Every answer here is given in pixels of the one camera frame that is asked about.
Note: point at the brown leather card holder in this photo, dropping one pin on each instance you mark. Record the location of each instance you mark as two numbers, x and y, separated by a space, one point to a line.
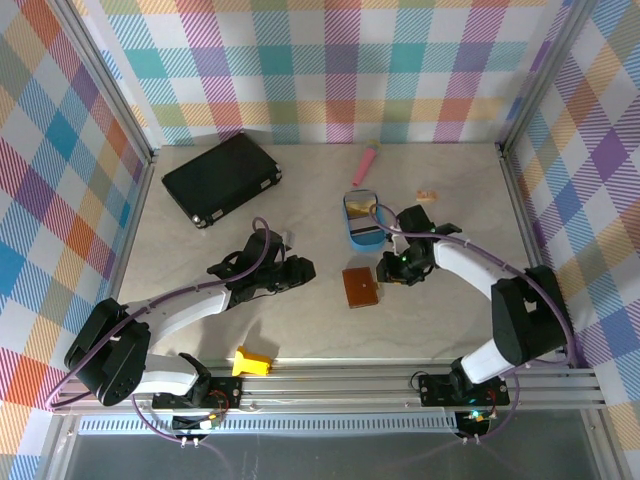
360 290

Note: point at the blue oval tray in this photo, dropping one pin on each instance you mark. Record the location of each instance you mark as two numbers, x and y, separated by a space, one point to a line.
362 245

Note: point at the gold VIP card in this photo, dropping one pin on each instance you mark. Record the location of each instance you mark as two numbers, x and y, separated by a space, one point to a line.
361 206

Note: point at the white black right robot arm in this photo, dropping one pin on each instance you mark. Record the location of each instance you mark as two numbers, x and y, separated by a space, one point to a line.
465 265

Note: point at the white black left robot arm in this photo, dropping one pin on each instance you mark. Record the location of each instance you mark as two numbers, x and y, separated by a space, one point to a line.
190 312

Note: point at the small wooden block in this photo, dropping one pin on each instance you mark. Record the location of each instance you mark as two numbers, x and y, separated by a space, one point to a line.
428 196

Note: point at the yellow plastic part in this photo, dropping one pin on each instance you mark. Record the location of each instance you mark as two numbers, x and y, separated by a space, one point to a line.
252 362

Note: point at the pink toy microphone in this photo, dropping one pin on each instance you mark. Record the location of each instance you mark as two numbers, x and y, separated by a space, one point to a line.
365 167

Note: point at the black hard case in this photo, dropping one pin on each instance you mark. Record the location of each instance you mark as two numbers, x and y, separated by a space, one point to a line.
220 175

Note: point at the black controller board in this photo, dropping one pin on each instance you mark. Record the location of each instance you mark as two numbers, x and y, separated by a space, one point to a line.
192 424
475 422

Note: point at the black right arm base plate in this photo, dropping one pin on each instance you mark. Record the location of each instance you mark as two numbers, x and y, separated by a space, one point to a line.
435 390

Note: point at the aluminium frame rail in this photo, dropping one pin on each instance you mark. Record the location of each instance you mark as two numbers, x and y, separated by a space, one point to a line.
350 390

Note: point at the aluminium side rail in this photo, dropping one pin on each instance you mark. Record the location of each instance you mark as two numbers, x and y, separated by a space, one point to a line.
529 225
127 250

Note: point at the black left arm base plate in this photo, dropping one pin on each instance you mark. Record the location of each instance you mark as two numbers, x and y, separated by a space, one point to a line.
225 392

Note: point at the aluminium frame post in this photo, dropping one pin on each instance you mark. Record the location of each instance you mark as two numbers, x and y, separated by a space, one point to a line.
545 75
105 75

